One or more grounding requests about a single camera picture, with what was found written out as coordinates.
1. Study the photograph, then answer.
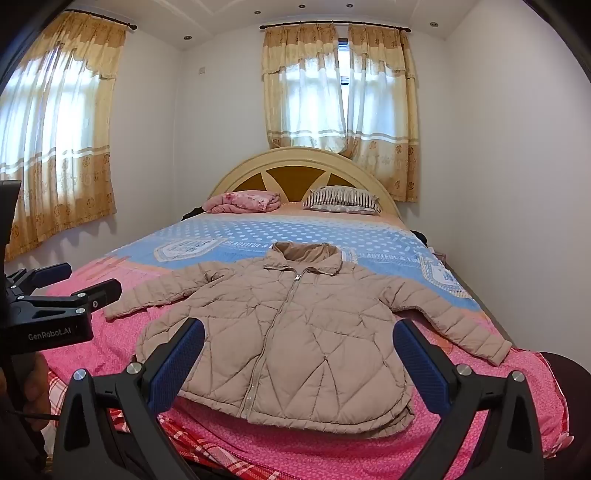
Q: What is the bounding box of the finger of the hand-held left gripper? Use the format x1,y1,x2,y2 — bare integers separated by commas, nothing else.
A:
4,262,73,291
16,278,123,317

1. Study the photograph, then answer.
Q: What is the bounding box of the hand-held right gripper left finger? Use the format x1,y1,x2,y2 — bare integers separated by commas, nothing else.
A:
53,318,206,480

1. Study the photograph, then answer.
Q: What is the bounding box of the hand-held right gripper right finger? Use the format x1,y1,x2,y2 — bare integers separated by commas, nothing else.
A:
392,318,541,480

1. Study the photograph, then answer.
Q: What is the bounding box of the beige quilted puffer jacket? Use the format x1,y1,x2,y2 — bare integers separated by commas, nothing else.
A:
102,241,514,437

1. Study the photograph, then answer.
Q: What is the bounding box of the person's left hand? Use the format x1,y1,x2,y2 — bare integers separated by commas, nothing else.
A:
25,355,49,431

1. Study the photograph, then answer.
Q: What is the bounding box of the red plaid bed sheet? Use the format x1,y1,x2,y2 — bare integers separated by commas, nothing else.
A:
45,367,296,480

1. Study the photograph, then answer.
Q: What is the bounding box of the wide yellow lace curtain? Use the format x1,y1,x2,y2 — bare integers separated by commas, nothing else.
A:
0,10,127,261

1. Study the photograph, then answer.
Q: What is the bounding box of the dark round object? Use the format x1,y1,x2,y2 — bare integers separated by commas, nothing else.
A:
540,351,591,467

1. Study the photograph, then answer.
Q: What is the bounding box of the pink and blue printed blanket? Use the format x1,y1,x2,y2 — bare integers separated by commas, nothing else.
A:
44,203,571,480

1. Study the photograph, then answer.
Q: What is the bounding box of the folded pink floral blanket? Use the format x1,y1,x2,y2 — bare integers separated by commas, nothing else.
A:
204,191,282,214

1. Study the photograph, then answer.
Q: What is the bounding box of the cream arched bed headboard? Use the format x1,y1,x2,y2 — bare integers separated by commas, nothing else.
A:
206,146,402,217

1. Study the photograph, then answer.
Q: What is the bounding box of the striped pillow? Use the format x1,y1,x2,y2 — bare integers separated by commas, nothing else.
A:
302,185,383,214

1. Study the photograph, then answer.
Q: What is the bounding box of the long yellow lace curtain panel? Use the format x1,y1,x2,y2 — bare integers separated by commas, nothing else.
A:
346,24,420,203

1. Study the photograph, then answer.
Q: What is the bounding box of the dark curtain rod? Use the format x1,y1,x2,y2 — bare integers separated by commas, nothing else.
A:
65,10,138,31
259,24,411,33

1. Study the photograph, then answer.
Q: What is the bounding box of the short yellow lace curtain panel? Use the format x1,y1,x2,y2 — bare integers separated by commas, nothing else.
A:
262,24,350,155

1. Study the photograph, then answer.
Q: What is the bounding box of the thin black cable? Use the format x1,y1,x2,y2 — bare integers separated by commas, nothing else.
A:
9,408,61,422

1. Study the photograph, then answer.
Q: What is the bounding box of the window frame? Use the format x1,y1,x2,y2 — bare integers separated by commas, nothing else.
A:
338,38,350,86

